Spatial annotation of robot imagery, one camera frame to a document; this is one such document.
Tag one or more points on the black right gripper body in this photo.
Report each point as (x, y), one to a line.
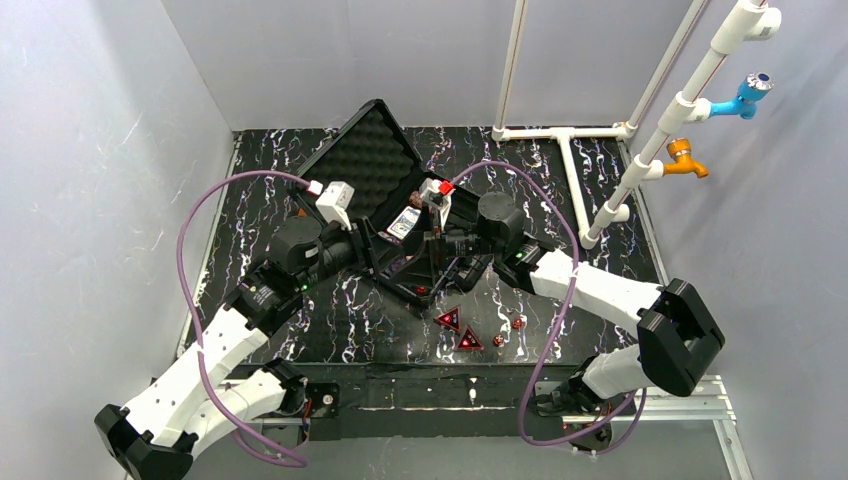
(436, 244)

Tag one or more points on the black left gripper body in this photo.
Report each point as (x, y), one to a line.
(365, 248)

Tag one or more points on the black foam-lined poker case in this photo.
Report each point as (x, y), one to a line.
(371, 153)

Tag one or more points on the brown black chip stack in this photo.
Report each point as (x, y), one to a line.
(415, 200)

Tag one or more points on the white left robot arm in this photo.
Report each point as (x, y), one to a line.
(159, 433)

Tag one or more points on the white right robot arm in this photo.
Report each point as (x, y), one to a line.
(676, 336)

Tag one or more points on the blue playing card deck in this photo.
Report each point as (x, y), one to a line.
(404, 223)

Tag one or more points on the upper all-in triangle button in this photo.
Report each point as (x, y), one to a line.
(450, 320)

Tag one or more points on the all-in triangle button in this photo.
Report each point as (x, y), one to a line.
(450, 320)
(469, 341)

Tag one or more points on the lower all-in triangle button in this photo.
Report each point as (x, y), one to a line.
(469, 341)

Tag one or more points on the orange tap valve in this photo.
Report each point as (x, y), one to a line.
(682, 161)

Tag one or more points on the blue tap valve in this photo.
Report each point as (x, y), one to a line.
(751, 91)

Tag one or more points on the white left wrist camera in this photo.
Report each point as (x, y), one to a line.
(332, 201)

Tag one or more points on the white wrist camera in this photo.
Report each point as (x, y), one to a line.
(332, 201)
(437, 194)

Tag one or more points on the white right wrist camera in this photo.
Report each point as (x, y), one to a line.
(437, 194)

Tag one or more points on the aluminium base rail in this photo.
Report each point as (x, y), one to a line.
(382, 401)

